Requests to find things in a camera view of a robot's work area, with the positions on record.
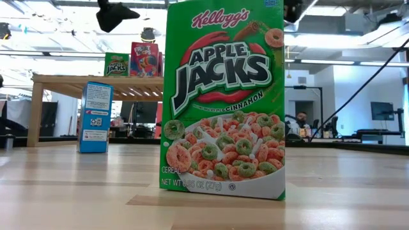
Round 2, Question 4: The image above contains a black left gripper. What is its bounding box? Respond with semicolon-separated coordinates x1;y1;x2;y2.
95;0;141;34

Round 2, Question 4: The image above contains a green Apple Jacks cereal box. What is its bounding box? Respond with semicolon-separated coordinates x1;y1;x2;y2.
104;52;131;77
158;0;286;201

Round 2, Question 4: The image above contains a blue Rice Krispies cereal box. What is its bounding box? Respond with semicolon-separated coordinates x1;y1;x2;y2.
76;81;114;154

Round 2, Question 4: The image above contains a black monitor on arm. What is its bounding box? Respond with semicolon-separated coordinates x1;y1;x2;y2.
370;101;396;122

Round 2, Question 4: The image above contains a wooden slatted shelf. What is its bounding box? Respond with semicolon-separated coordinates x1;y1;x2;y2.
26;73;164;148

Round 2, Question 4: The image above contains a black hanging ceiling fixture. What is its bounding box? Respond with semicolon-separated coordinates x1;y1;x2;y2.
140;27;157;44

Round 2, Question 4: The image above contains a black computer monitor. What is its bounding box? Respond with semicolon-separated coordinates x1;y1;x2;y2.
120;101;158;125

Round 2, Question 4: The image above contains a red panel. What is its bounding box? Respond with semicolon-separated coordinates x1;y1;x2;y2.
154;102;164;139

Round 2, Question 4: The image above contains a dark cabinet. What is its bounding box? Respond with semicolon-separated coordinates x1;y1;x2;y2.
38;101;59;137

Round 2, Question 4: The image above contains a person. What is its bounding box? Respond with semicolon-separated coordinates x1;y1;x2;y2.
292;111;313;139

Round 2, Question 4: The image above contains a ceiling light strip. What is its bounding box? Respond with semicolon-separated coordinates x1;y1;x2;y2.
300;58;355;65

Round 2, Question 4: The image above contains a dark desk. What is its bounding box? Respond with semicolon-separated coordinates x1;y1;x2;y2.
355;128;406;145

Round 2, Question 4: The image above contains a black curved hose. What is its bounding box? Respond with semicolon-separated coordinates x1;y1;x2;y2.
0;116;28;132

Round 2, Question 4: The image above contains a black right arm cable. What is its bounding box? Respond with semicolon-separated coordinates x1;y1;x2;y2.
308;37;409;144

